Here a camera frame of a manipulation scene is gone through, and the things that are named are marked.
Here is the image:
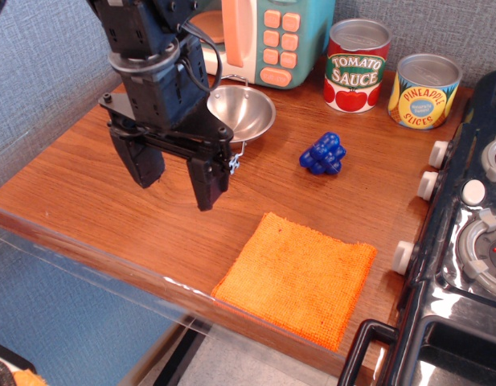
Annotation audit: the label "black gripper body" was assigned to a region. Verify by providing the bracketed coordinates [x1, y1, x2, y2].
[99, 60, 238, 175]

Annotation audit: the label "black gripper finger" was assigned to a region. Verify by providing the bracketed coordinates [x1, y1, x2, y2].
[110, 129, 165, 188]
[187, 156, 230, 211]

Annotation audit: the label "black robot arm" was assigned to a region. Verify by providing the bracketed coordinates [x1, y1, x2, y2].
[89, 1, 233, 211]

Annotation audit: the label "orange towel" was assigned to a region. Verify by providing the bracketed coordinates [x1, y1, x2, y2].
[211, 212, 377, 351]

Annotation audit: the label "small steel bowl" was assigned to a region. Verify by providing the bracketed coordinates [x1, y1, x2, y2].
[207, 74, 277, 150]

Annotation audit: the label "blue toy grapes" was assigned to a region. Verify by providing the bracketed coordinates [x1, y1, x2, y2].
[299, 132, 346, 175]

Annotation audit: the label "teal toy microwave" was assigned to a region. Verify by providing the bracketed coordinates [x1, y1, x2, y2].
[191, 0, 335, 89]

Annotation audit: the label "tomato sauce can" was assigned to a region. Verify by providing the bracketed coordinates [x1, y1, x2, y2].
[323, 18, 391, 113]

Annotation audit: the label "pineapple slices can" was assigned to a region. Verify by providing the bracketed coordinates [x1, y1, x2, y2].
[387, 53, 462, 130]

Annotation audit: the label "black toy stove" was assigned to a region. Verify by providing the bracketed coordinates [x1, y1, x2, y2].
[338, 71, 496, 385]

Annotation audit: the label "black braided cable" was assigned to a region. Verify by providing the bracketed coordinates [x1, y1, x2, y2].
[0, 359, 16, 386]

